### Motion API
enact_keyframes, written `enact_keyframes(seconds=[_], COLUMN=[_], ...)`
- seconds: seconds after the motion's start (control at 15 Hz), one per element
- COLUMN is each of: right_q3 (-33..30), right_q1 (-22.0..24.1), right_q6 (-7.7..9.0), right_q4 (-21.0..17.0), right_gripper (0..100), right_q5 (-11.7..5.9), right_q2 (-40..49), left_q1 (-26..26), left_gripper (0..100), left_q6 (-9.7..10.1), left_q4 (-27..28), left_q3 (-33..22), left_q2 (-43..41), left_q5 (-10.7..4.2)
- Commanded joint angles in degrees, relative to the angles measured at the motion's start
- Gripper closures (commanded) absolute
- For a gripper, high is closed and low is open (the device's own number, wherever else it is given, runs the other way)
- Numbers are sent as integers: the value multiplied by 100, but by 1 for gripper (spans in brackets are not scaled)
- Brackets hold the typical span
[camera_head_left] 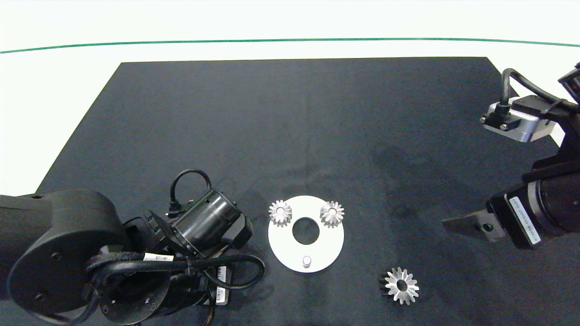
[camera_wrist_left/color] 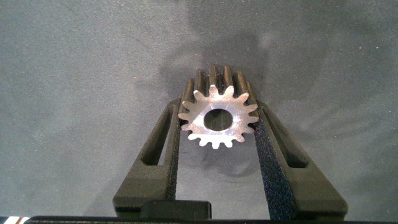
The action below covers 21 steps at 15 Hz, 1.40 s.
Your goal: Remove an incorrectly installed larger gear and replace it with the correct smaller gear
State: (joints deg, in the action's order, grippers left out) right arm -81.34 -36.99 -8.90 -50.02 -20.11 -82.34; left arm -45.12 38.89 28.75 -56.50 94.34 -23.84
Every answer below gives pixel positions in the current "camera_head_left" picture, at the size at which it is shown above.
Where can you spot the large steel bevel gear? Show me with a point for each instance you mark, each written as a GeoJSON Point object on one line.
{"type": "Point", "coordinates": [411, 290]}

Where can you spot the small steel bevel gear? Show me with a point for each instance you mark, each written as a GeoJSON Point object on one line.
{"type": "Point", "coordinates": [273, 213]}
{"type": "Point", "coordinates": [338, 214]}

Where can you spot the round white plate with pins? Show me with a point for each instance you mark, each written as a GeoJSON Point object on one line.
{"type": "Point", "coordinates": [281, 244]}

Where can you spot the white barcode label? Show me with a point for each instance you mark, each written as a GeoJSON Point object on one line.
{"type": "Point", "coordinates": [222, 275]}

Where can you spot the dark mat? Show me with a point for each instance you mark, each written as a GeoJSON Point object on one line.
{"type": "Point", "coordinates": [317, 127]}

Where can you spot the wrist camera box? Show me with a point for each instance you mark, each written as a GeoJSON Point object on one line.
{"type": "Point", "coordinates": [158, 225]}
{"type": "Point", "coordinates": [525, 129]}

